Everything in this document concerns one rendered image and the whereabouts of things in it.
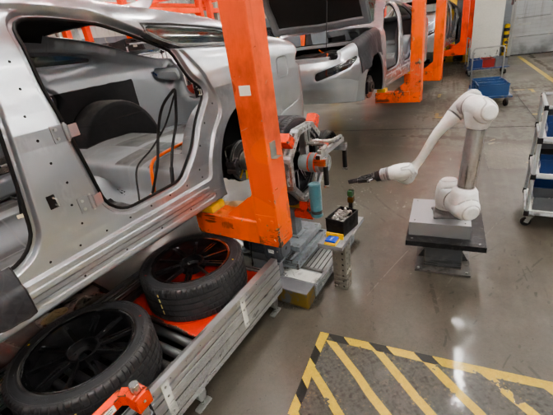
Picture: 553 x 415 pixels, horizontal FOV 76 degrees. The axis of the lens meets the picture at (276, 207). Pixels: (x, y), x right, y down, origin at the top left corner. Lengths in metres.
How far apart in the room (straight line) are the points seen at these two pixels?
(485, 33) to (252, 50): 12.23
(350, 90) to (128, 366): 4.21
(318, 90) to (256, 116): 3.12
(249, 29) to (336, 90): 3.22
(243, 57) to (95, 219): 1.07
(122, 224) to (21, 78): 0.77
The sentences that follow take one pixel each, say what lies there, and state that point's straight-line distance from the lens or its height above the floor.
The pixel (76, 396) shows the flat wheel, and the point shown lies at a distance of 1.82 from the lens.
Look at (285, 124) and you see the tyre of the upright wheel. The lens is 2.47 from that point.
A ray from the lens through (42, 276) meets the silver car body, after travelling 1.86.
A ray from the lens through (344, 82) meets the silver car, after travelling 5.00.
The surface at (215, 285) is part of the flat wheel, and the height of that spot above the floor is 0.47.
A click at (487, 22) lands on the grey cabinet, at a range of 13.78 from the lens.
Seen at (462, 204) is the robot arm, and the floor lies 0.62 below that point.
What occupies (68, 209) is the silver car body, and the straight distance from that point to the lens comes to 1.85.
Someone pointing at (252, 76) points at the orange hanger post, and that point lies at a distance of 1.89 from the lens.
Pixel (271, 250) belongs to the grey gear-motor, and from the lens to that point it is 2.55.
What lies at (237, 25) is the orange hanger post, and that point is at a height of 1.77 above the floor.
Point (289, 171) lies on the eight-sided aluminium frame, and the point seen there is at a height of 0.88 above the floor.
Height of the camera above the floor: 1.71
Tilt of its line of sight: 26 degrees down
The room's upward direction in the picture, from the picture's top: 8 degrees counter-clockwise
